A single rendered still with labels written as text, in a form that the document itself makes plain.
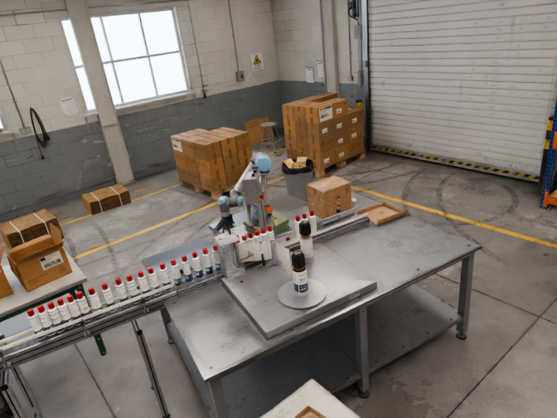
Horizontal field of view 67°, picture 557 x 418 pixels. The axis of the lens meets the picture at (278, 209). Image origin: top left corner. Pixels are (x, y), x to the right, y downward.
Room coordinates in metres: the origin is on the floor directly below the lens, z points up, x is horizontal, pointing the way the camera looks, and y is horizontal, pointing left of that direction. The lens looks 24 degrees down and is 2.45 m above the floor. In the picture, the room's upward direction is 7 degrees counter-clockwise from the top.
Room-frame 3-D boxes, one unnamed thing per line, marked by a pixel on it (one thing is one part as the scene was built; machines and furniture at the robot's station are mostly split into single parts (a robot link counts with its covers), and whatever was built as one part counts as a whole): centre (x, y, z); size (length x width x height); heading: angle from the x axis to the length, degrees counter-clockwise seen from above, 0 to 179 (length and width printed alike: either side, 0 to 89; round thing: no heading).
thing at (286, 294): (2.17, -0.08, 0.89); 0.31 x 0.31 x 0.01
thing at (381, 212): (3.23, -0.87, 0.85); 0.30 x 0.26 x 0.04; 116
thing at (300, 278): (2.17, -0.08, 1.04); 0.09 x 0.09 x 0.29
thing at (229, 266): (2.52, 0.37, 1.01); 0.14 x 0.13 x 0.26; 116
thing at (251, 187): (2.82, 0.16, 1.38); 0.17 x 0.10 x 0.19; 171
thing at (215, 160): (6.74, 0.97, 0.45); 1.20 x 0.84 x 0.89; 38
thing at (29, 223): (5.37, 3.44, 0.16); 0.65 x 0.54 x 0.32; 131
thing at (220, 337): (2.75, -0.13, 0.82); 2.10 x 1.50 x 0.02; 116
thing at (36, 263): (2.98, 1.94, 0.97); 0.51 x 0.39 x 0.37; 41
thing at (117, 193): (6.48, 2.77, 0.11); 0.65 x 0.54 x 0.22; 123
